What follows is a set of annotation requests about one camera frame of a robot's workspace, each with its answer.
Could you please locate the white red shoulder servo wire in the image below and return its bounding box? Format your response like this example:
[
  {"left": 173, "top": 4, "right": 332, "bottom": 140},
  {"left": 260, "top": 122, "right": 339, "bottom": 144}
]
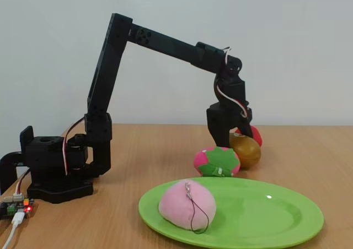
[{"left": 62, "top": 118, "right": 87, "bottom": 176}]

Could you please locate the white red board wire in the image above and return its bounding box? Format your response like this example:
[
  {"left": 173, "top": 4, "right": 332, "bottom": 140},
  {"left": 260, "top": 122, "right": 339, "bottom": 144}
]
[{"left": 13, "top": 168, "right": 31, "bottom": 202}]

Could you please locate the pink plush strawberry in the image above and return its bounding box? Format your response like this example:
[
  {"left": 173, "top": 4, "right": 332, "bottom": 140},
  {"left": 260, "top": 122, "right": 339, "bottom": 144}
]
[{"left": 194, "top": 146, "right": 241, "bottom": 177}]

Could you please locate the pink plush peach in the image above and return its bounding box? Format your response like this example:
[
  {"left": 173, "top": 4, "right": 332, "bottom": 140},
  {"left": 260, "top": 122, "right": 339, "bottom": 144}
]
[{"left": 158, "top": 178, "right": 217, "bottom": 235}]

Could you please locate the green plastic plate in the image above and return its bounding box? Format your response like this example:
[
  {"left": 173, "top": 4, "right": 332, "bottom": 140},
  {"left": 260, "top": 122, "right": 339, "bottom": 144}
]
[{"left": 138, "top": 176, "right": 325, "bottom": 249}]

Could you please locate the white USB cable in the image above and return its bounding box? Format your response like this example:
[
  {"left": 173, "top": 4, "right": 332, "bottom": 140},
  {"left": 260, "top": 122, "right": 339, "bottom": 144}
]
[{"left": 0, "top": 212, "right": 27, "bottom": 249}]

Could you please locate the motor control board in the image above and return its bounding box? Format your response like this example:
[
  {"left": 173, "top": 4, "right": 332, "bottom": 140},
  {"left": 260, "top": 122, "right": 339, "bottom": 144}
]
[{"left": 0, "top": 196, "right": 35, "bottom": 221}]

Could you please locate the white red gripper servo wire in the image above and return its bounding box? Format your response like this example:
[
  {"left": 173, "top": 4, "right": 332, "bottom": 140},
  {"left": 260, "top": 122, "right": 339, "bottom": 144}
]
[{"left": 215, "top": 46, "right": 249, "bottom": 119}]

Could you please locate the red tomato toy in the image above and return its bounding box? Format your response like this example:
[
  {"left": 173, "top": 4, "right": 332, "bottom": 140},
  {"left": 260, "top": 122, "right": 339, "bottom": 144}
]
[{"left": 234, "top": 125, "right": 263, "bottom": 148}]

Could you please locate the black table clamp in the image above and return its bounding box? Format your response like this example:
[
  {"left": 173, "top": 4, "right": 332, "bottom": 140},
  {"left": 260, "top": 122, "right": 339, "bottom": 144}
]
[{"left": 0, "top": 151, "right": 28, "bottom": 194}]

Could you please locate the brown toy kiwi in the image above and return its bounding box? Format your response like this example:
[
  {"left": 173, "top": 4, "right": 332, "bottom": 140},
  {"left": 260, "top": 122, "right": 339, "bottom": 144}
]
[{"left": 228, "top": 133, "right": 262, "bottom": 170}]

